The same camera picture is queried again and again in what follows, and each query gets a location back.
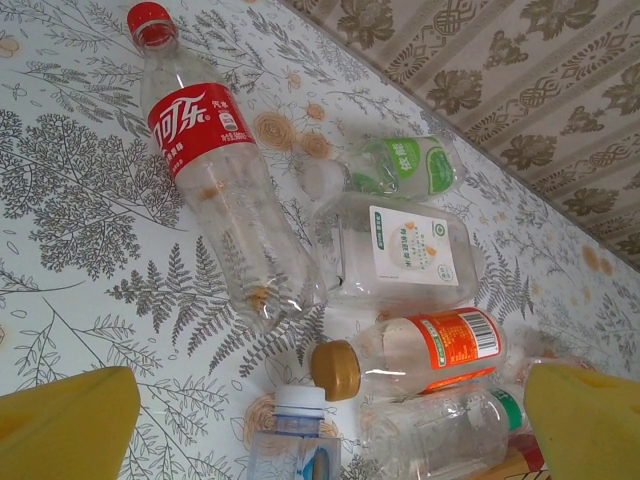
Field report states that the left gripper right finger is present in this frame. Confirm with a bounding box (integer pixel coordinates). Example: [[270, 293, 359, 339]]
[[523, 362, 640, 480]]

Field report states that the clear bottle with green band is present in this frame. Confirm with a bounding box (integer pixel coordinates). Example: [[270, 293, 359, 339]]
[[357, 384, 534, 480]]

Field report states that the floral print tablecloth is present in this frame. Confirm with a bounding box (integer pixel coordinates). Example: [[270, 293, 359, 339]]
[[0, 0, 640, 480]]

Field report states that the white-capped blue label water bottle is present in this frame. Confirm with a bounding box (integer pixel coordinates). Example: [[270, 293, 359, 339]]
[[247, 384, 344, 480]]

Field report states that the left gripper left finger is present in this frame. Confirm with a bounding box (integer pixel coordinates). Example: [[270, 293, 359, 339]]
[[0, 365, 142, 480]]

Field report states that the square clear white-label bottle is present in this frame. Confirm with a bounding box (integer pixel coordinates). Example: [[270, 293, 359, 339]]
[[313, 192, 486, 314]]

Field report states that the green label plastic bottle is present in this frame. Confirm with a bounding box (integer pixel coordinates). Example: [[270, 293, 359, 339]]
[[301, 134, 469, 204]]

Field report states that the red label cola bottle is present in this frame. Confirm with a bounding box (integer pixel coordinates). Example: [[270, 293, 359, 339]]
[[125, 1, 321, 335]]

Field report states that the gold-capped orange label bottle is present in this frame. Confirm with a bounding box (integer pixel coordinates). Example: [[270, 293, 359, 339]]
[[310, 307, 509, 402]]

